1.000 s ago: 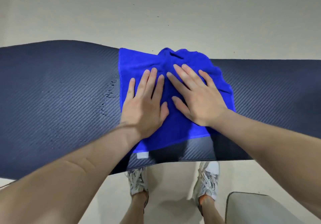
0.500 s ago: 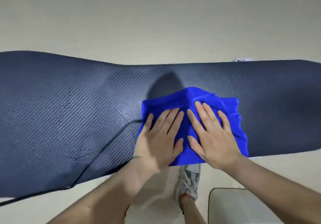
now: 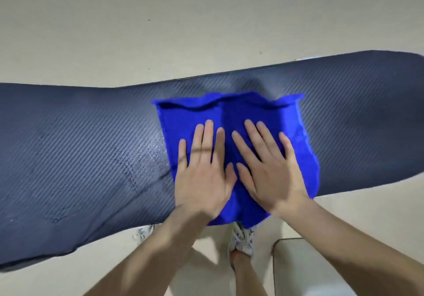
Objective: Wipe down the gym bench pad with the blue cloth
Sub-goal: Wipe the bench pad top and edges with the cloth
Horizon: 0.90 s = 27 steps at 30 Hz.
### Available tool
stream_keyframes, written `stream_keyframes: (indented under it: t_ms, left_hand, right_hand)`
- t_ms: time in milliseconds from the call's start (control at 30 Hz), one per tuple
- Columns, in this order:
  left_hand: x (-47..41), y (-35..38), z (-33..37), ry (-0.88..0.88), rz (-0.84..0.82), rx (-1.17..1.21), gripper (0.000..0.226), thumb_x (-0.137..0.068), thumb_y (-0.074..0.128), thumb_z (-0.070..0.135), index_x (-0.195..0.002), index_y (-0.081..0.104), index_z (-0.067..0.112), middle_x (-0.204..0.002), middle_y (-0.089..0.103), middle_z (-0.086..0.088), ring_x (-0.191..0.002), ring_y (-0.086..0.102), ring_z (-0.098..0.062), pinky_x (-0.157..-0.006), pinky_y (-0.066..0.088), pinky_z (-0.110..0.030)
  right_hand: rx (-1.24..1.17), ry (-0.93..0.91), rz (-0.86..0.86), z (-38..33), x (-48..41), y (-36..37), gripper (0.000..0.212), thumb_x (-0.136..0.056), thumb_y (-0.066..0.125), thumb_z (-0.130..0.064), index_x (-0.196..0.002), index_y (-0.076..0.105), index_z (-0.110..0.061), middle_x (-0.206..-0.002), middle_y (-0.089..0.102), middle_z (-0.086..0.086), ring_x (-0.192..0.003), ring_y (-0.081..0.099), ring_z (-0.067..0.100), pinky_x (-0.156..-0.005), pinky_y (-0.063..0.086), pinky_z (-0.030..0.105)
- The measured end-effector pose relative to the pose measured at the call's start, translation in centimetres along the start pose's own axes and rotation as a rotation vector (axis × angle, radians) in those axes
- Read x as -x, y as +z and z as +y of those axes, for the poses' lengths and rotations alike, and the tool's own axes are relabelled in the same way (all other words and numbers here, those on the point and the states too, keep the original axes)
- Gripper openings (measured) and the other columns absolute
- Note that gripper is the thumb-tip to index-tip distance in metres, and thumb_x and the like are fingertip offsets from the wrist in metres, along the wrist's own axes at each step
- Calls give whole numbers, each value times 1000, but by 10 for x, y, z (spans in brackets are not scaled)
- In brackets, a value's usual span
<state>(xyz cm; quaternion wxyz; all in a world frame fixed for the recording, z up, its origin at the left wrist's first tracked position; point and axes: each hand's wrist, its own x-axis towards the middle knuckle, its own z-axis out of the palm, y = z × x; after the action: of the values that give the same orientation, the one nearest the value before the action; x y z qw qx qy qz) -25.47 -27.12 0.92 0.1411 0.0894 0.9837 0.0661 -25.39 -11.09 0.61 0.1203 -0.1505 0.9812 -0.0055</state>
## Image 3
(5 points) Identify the blue microfibre cloth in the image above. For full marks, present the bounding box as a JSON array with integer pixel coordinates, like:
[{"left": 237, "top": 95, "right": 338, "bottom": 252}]
[{"left": 152, "top": 91, "right": 321, "bottom": 228}]

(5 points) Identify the person's white sneaker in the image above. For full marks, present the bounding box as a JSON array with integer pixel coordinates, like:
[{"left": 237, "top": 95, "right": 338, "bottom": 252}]
[
  {"left": 228, "top": 222, "right": 257, "bottom": 260},
  {"left": 132, "top": 224, "right": 156, "bottom": 242}
]

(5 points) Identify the dark blue ribbed mat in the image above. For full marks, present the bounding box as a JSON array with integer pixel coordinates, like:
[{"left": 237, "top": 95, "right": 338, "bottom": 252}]
[{"left": 0, "top": 50, "right": 424, "bottom": 274}]

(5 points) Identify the person's left white sneaker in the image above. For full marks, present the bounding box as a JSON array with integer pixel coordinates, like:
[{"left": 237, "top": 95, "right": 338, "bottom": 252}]
[{"left": 132, "top": 224, "right": 156, "bottom": 242}]

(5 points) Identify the person's left hand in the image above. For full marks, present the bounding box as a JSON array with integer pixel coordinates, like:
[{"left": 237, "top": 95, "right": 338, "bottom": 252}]
[{"left": 175, "top": 120, "right": 238, "bottom": 221}]

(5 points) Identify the person's right white sneaker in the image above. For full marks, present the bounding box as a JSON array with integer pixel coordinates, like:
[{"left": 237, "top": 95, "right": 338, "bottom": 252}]
[{"left": 228, "top": 222, "right": 257, "bottom": 260}]

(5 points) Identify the person's left forearm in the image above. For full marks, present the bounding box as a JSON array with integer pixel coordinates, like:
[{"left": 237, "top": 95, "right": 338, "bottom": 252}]
[{"left": 82, "top": 206, "right": 220, "bottom": 296}]

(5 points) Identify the person's right hand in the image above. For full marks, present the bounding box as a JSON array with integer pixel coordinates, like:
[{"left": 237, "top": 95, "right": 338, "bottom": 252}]
[{"left": 231, "top": 120, "right": 311, "bottom": 217}]

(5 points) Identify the person's right leg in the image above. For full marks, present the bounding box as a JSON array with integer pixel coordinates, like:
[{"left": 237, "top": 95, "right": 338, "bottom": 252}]
[{"left": 231, "top": 250, "right": 269, "bottom": 296}]

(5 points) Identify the person's right forearm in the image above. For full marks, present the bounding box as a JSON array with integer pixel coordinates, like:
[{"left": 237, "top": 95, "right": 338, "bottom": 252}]
[{"left": 272, "top": 196, "right": 424, "bottom": 296}]

